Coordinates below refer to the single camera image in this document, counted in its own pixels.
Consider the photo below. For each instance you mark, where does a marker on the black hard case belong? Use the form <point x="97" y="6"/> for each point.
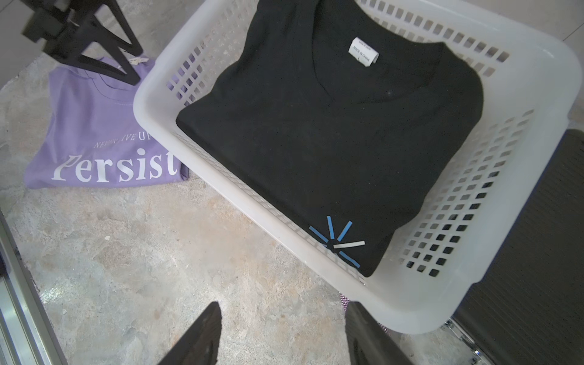
<point x="528" y="308"/>

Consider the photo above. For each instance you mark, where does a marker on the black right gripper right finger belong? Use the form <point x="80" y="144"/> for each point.
<point x="368" y="344"/>

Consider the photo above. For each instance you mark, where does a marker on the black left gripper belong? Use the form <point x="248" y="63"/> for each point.
<point x="68" y="30"/>

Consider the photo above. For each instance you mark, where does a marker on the white plastic laundry basket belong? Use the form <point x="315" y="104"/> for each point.
<point x="531" y="81"/>

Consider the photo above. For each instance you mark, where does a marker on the black t-shirt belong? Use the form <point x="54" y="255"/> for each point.
<point x="340" y="124"/>

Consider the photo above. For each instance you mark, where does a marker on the purple t-shirt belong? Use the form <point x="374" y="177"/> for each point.
<point x="94" y="140"/>

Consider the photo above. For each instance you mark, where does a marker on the aluminium mounting rail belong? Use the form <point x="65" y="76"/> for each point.
<point x="27" y="336"/>

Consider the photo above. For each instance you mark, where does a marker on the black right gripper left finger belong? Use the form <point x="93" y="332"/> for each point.
<point x="199" y="345"/>

